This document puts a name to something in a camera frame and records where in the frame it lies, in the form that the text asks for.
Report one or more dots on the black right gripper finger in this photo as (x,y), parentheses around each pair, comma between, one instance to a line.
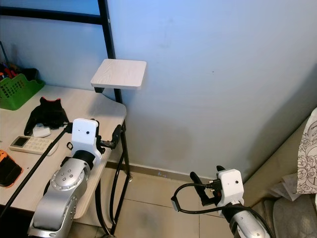
(198,182)
(221,169)

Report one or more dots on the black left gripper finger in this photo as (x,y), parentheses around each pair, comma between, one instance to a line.
(118,136)

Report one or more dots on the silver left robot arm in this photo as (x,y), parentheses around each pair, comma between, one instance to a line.
(67,186)

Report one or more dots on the light wood table black legs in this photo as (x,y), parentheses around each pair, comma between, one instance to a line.
(79,104)

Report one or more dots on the small white case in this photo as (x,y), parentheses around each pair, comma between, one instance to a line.
(41,131)

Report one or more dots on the black glove red trim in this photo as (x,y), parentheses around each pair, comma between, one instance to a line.
(47,113)

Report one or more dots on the white crumpled cloth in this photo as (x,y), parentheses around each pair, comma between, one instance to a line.
(282,191)

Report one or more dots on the white remote control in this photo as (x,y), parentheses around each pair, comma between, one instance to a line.
(29,144)

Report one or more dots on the orange black fan device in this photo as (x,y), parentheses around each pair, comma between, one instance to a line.
(10,168)

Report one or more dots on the white black patterned cloth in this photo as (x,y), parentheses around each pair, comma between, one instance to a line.
(308,153)

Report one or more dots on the green plastic basket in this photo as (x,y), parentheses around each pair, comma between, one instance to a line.
(20,91)

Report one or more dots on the black tool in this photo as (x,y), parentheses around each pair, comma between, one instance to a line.
(31,74)

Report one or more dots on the thin black screwdriver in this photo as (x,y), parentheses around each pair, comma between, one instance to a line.
(5,54)

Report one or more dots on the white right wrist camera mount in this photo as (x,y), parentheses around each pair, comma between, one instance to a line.
(232,186)

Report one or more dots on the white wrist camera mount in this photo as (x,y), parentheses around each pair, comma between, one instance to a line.
(85,136)
(232,186)

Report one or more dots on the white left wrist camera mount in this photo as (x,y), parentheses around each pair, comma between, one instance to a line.
(85,136)

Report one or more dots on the black metal frame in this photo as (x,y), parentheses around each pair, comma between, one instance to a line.
(106,29)

